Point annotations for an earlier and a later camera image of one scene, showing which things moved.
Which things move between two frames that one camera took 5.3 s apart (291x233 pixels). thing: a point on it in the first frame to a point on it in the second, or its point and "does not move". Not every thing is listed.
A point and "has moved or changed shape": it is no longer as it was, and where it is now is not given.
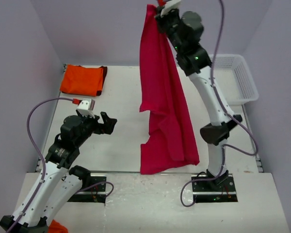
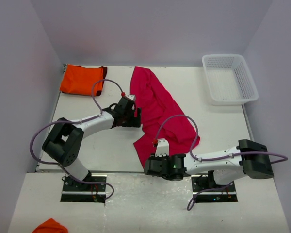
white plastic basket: (234, 78) does not move
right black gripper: (160, 20) to (158, 158)
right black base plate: (221, 190) does not move
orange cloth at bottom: (55, 227) does not move
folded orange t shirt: (79, 80) does not move
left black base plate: (93, 190) does not move
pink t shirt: (170, 143) has moved or changed shape
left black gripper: (109, 122) to (134, 121)
